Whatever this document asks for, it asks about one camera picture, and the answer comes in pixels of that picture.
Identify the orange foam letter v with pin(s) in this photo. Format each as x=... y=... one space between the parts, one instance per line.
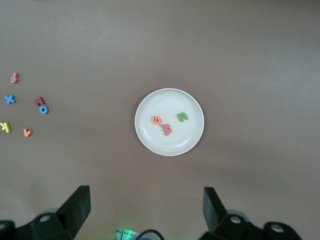
x=26 y=132

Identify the pink foam letter f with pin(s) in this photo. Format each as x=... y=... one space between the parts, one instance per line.
x=14 y=78

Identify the green foam letter n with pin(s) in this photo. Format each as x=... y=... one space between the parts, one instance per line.
x=180 y=118

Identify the yellow foam letter k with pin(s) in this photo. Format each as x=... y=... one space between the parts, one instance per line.
x=6 y=127

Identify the blue foam letter o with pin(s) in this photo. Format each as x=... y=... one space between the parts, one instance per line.
x=40 y=110

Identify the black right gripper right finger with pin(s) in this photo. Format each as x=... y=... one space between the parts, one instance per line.
x=217 y=215

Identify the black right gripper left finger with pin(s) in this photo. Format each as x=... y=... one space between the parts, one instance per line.
x=72 y=212

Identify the orange foam letter e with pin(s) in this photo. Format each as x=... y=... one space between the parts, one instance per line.
x=154 y=122

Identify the blue foam letter x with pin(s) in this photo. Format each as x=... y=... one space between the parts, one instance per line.
x=10 y=99

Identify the pink foam letter w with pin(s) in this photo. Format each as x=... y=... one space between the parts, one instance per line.
x=166 y=129

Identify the dark red foam letter z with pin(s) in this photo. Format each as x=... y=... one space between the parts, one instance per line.
x=39 y=101

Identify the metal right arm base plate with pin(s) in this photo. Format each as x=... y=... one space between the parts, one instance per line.
x=123 y=235

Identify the beige plate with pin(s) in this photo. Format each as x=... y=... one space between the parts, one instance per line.
x=170 y=145

